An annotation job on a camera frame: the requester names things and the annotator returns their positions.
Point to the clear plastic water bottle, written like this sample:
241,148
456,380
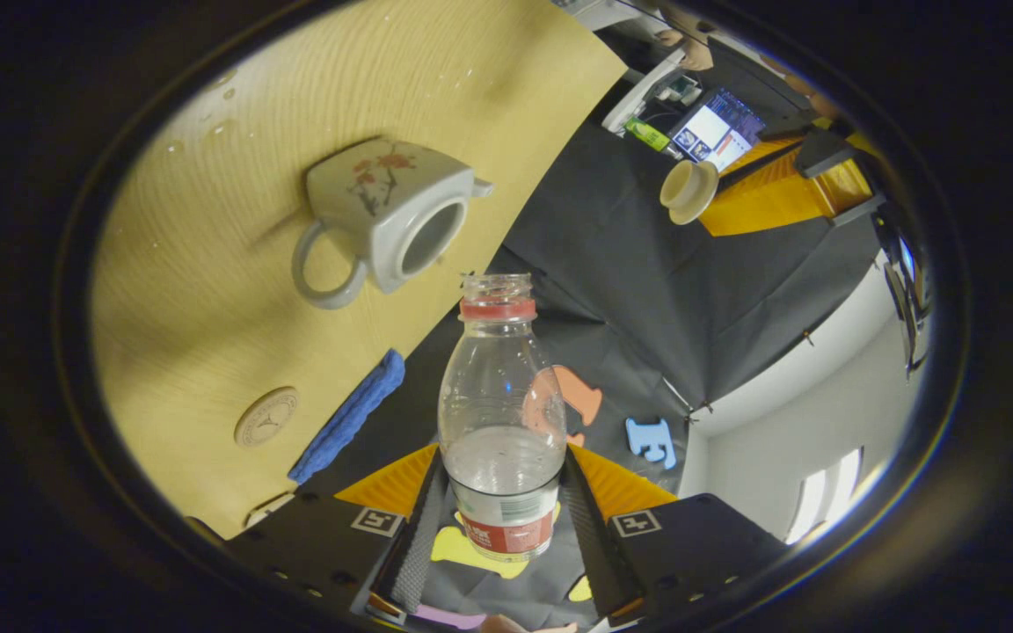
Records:
502,396

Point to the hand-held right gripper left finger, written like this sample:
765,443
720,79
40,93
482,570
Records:
419,545

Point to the round wooden coaster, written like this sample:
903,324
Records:
266,417

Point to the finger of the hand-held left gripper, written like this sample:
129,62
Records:
770,207
827,149

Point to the white toaster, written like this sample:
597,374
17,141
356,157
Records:
269,510

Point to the ceiling light panel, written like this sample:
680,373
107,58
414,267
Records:
823,497

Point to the white square teacup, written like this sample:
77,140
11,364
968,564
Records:
375,211

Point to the computer monitor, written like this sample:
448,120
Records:
717,130

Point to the blue towel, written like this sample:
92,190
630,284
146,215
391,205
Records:
348,418

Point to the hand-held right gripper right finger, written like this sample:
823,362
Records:
594,536

